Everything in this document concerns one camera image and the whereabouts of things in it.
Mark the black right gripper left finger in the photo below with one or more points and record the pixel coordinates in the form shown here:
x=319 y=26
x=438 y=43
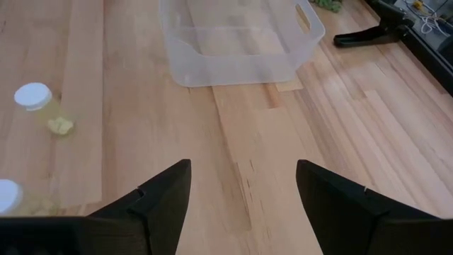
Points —
x=155 y=219

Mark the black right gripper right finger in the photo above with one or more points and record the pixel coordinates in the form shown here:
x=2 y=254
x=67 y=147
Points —
x=354 y=223

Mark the clear plastic bin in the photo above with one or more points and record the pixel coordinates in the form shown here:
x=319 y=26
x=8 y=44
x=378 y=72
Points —
x=230 y=71

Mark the black stand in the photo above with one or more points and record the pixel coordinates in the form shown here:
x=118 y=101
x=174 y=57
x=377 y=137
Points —
x=368 y=35

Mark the small green artificial plant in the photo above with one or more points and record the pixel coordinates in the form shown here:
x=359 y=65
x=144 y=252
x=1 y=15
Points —
x=329 y=4

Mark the black aluminium table frame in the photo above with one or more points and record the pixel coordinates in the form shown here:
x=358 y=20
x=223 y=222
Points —
x=424 y=56

